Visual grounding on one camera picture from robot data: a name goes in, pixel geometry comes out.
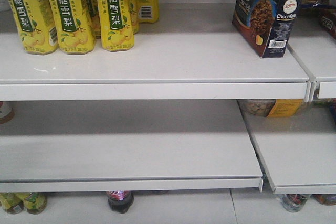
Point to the Chocofila cookie box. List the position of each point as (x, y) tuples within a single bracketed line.
[(266, 24)]

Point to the clear tub pumpkin cookies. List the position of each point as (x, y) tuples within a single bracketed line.
[(274, 108)]

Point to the white supermarket shelving unit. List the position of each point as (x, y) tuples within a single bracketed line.
[(160, 116)]

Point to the cola bottle bottom shelf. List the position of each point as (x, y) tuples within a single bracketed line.
[(120, 201)]

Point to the rear middle pear carton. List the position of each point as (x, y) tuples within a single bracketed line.
[(94, 14)]

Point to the red white bottle left edge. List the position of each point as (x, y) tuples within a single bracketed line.
[(7, 112)]

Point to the clear bottle bottom right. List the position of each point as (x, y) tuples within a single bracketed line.
[(294, 202)]

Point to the brown snack box right edge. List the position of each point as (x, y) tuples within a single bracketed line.
[(327, 21)]

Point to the yellow pear drink carton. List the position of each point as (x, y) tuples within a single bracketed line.
[(35, 24)]

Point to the tea bottles bottom shelf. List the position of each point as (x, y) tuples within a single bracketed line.
[(32, 202)]

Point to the orange bottle bottom right edge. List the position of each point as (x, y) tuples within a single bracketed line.
[(325, 199)]

